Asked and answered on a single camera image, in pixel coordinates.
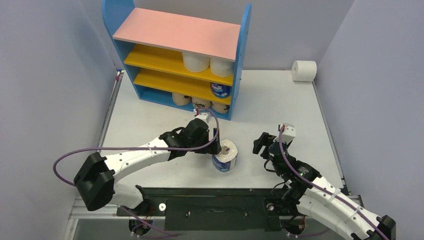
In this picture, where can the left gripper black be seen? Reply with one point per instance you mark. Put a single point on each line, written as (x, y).
(214, 148)

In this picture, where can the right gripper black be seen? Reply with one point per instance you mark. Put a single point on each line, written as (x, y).
(265, 141)

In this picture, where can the brown cartoon roll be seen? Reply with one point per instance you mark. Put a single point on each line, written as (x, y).
(181, 99)
(199, 102)

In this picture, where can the blue roll back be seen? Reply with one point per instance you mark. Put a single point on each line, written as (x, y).
(226, 159)

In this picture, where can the blue roll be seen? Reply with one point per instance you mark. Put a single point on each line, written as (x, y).
(220, 90)
(226, 159)

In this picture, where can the blue roll front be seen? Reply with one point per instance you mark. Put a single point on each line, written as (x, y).
(220, 90)

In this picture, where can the plain white toilet roll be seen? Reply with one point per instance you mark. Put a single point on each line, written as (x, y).
(221, 67)

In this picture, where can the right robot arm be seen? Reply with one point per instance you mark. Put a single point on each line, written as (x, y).
(314, 196)

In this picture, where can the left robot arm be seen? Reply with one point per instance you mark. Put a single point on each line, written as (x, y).
(98, 179)

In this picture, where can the blue pink yellow shelf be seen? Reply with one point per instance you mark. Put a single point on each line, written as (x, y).
(150, 43)

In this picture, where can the white roll lying at back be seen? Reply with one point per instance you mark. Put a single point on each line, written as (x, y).
(303, 70)

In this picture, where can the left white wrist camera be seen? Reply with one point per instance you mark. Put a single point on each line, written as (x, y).
(202, 114)

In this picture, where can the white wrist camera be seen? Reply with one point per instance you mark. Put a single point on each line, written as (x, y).
(288, 132)
(202, 114)

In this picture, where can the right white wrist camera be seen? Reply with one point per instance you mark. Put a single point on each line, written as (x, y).
(288, 132)

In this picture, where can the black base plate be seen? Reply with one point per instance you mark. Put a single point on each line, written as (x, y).
(217, 209)

